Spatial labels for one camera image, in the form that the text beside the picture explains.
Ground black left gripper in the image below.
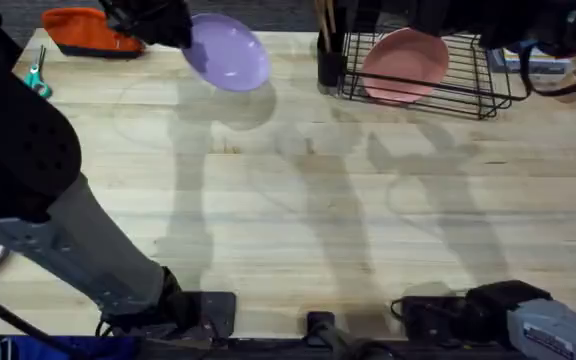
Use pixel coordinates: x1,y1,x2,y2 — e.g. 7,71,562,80
98,0,194,50

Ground purple plate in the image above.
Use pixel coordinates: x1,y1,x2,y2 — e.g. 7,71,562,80
181,12,272,93

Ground orange soft bag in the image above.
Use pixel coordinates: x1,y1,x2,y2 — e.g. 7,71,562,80
41,6,145,59

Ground flat box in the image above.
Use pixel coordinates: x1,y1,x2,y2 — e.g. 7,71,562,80
487,45,575,76

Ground wooden cutlery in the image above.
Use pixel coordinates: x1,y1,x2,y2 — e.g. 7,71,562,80
314,0,338,54

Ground black cutlery holder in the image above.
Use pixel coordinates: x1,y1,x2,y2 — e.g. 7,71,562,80
316,29,349,89

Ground teal scissors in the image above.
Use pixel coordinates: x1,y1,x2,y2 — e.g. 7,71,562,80
22,44,53,100

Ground blue cloth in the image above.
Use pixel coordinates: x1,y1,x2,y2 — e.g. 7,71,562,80
0,335,142,360

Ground black wire dish rack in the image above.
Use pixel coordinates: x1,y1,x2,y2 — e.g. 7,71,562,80
336,22,530,121

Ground black cable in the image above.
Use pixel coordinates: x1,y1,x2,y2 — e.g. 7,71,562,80
519,43,576,99
0,281,77,360

